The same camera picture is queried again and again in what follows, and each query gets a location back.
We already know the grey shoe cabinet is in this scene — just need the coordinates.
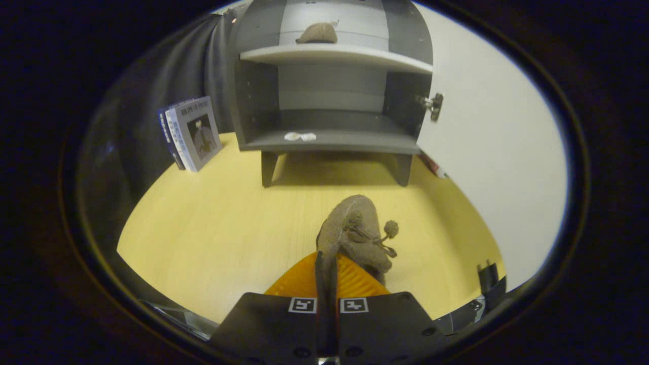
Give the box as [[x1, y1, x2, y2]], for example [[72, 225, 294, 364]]
[[228, 0, 445, 188]]

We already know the dark blue book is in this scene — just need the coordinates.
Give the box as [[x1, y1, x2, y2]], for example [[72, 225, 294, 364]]
[[158, 105, 186, 170]]

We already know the white shoe cabinet door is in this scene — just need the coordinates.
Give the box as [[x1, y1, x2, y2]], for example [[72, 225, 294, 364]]
[[413, 4, 568, 294]]

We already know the red object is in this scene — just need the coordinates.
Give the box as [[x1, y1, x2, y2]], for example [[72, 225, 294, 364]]
[[420, 152, 450, 179]]

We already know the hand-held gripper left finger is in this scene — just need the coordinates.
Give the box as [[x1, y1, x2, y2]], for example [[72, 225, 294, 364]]
[[208, 250, 326, 365]]

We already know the black backdrop cloth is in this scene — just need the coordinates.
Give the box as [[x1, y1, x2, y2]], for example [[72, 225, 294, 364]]
[[76, 9, 240, 257]]

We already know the white cover book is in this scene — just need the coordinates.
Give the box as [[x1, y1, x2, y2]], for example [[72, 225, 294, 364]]
[[165, 96, 223, 173]]

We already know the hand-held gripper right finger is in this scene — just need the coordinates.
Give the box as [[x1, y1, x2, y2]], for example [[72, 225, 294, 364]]
[[335, 253, 453, 365]]

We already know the black clamp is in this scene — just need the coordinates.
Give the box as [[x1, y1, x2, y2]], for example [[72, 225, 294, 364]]
[[477, 260, 508, 306]]

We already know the brown plush shoe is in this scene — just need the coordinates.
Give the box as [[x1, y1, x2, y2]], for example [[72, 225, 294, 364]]
[[315, 194, 400, 287], [295, 21, 339, 45]]

